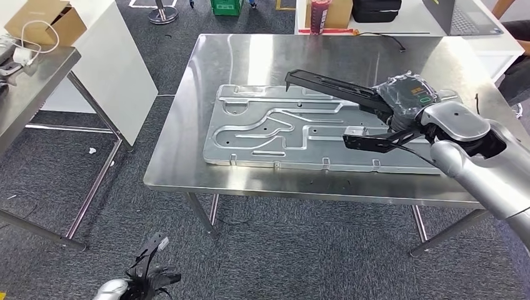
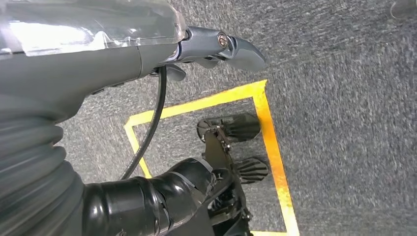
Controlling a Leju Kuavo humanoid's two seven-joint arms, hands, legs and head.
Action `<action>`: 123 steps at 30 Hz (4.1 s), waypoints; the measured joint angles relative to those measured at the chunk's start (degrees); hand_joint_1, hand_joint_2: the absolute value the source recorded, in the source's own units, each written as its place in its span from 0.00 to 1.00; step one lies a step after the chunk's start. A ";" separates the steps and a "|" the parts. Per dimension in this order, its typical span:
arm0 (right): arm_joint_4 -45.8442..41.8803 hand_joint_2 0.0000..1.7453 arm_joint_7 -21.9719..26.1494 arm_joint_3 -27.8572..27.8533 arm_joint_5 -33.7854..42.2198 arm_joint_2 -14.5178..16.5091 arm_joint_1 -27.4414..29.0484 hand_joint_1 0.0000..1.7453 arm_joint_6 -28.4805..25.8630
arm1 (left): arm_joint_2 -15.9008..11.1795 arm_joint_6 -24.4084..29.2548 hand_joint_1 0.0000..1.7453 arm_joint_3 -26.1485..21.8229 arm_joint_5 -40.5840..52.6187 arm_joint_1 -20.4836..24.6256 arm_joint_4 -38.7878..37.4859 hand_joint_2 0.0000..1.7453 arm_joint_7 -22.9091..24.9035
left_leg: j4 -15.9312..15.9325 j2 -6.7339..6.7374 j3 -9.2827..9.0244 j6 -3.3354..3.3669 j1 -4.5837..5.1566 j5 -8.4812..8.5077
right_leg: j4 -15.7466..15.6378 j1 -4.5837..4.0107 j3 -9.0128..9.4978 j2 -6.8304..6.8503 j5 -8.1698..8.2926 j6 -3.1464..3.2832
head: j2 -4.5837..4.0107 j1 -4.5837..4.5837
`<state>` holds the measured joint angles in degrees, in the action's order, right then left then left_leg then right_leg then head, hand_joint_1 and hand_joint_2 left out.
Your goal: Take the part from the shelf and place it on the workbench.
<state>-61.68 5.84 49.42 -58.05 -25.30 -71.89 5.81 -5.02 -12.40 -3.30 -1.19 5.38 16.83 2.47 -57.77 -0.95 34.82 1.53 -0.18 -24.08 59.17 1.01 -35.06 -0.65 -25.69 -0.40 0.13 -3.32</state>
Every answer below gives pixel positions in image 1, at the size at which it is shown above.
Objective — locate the stainless steel workbench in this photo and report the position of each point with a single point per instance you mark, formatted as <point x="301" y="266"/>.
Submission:
<point x="352" y="54"/>

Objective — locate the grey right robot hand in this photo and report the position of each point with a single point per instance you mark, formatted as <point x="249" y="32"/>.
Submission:
<point x="406" y="95"/>

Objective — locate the red cylindrical can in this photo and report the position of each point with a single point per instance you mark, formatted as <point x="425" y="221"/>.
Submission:
<point x="319" y="16"/>

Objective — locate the long black plastic part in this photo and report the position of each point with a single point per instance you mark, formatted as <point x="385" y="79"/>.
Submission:
<point x="331" y="87"/>

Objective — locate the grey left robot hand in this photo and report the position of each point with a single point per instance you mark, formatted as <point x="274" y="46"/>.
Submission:
<point x="161" y="276"/>

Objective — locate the red flat strip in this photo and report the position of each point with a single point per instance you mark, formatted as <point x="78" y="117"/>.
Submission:
<point x="331" y="31"/>

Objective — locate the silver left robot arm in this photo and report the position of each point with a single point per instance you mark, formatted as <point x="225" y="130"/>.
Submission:
<point x="109" y="290"/>

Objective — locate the stamped grey metal panel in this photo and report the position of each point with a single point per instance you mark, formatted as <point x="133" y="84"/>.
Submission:
<point x="265" y="136"/>

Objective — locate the black bag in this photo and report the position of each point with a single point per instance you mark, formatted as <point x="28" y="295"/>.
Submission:
<point x="374" y="10"/>

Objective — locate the stainless steel table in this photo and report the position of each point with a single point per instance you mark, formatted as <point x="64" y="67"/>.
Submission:
<point x="25" y="95"/>

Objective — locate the green plastic crate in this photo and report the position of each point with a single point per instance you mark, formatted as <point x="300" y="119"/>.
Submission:
<point x="227" y="7"/>

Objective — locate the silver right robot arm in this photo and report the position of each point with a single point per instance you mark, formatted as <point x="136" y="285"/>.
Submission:
<point x="480" y="170"/>

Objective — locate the white paper scrap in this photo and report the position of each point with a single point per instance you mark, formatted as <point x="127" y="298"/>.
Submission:
<point x="92" y="150"/>

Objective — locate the person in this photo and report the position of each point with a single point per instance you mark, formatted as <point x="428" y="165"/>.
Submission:
<point x="515" y="62"/>

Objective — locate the grey laptop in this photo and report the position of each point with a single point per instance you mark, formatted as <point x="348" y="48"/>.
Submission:
<point x="463" y="18"/>

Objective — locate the chrome stanchion base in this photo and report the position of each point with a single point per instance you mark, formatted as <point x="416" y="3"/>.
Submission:
<point x="162" y="14"/>

